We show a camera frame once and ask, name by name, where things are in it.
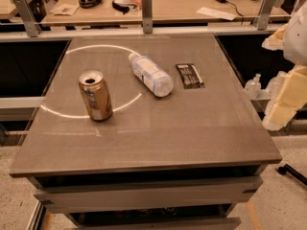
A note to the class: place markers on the middle metal bracket post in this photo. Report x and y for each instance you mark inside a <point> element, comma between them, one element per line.
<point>147,16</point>

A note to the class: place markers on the small clear bottle on shelf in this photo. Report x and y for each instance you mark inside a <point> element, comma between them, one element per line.
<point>253,87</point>

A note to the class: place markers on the clear plastic water bottle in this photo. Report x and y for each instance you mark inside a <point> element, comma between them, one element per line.
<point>154,77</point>

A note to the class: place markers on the black snack packet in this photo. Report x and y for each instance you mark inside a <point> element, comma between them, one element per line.
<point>190,76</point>

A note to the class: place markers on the left metal bracket post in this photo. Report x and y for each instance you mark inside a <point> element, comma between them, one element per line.
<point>31,27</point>

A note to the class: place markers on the upper grey drawer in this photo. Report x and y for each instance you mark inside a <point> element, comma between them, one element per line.
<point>148,195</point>

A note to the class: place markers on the gold soda can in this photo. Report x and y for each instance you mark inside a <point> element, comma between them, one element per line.
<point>94,90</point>

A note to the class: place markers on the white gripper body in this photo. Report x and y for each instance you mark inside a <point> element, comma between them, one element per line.
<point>296,37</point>

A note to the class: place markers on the metal bracket post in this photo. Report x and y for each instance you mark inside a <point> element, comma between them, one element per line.
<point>147,16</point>
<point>261,21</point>
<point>31,27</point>

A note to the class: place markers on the lower grey drawer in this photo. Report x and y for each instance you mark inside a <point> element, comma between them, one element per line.
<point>190,224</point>

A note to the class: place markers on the paper note on desk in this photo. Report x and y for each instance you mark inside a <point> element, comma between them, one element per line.
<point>65,10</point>

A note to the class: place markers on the right metal bracket post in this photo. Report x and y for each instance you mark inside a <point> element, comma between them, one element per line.
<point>261,21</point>

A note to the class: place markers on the black sunglasses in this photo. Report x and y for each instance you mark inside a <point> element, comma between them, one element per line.
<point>123,7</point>

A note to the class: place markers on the black stand leg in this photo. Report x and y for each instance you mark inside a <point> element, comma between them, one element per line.
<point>293,172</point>

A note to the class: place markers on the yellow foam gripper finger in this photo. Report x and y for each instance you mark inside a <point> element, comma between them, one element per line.
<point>276,40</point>
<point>291,97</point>

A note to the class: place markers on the white paper sheet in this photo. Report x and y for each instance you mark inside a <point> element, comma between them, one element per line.
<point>216,13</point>

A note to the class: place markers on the grey drawer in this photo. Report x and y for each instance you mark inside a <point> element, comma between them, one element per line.
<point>148,195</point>
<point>190,224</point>

